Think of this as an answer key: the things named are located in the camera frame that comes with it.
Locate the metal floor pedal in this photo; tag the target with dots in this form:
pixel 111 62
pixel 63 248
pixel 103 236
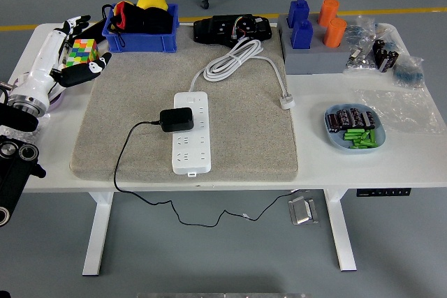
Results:
pixel 302 210

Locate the black electronic device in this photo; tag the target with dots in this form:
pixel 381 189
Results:
pixel 216 29

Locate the black table control panel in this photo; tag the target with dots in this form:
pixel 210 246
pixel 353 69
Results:
pixel 383 192

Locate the black red cloth bag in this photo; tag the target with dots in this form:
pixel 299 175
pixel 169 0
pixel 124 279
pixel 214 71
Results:
pixel 150 20

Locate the black plug adapter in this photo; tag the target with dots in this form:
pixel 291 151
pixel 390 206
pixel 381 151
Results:
pixel 176 120

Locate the grey-brown mat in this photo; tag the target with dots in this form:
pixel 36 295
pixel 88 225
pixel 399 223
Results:
pixel 244 137

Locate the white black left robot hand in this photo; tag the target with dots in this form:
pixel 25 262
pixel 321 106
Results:
pixel 42 64

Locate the black flat bar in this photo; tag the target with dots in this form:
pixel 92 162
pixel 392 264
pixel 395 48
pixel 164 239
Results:
pixel 96 27

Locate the clear bag of blue parts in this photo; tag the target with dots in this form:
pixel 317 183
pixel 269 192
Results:
pixel 408 73

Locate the black cylindrical capacitor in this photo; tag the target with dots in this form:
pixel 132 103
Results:
pixel 356 116
pixel 378 48
pixel 368 120
pixel 392 60
pixel 333 123
pixel 382 60
pixel 344 118

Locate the white table leg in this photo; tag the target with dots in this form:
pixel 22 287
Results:
pixel 99 228
pixel 340 228

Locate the small clear plastic bag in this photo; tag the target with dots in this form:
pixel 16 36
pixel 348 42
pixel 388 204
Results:
pixel 386 33

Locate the white power strip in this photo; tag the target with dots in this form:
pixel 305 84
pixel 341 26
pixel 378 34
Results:
pixel 190 158

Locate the green small cylinder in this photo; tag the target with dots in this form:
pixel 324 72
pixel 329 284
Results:
pixel 363 145
pixel 373 136
pixel 353 132
pixel 352 136
pixel 365 135

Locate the orange cylinder block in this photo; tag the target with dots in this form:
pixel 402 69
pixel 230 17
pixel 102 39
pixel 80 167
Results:
pixel 334 34
pixel 328 12

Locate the clear bag of blue resistors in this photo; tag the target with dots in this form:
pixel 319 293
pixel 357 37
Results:
pixel 359 33

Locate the light blue plate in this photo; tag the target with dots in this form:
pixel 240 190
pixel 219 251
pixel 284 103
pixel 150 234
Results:
pixel 335 142

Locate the yellow ball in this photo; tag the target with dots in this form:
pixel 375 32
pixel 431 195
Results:
pixel 152 0

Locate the grey block holder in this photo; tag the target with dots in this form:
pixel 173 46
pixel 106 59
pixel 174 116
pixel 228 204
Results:
pixel 314 60

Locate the blue bottle-shaped block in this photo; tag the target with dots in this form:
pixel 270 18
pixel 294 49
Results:
pixel 298 12
pixel 302 36

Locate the clear bag of metal parts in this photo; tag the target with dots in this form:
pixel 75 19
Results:
pixel 361 62

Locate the large empty clear bag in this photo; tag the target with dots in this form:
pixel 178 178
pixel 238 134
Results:
pixel 401 111

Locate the multicolour puzzle cube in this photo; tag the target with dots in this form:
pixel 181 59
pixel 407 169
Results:
pixel 82 50

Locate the blue plastic bin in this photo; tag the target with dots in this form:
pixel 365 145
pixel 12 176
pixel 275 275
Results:
pixel 139 41

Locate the clear bag of screws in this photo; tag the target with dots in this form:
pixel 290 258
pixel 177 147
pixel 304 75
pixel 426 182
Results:
pixel 43 123

